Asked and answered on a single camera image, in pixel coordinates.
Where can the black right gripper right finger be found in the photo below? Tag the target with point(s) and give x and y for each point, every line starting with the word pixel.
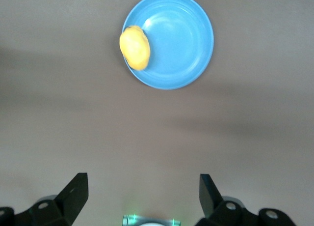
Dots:
pixel 220 211

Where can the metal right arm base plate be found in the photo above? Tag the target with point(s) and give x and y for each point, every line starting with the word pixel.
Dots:
pixel 130 219

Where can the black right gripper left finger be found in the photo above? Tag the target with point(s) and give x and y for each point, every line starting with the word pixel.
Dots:
pixel 61 208

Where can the yellow potato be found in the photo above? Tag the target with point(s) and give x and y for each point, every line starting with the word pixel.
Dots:
pixel 135 48

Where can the blue round plate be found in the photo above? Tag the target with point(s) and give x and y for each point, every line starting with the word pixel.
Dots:
pixel 179 44

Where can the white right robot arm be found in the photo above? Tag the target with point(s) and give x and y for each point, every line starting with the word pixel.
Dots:
pixel 152 224

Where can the brown table cover sheet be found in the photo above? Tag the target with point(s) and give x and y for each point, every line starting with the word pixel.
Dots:
pixel 49 118

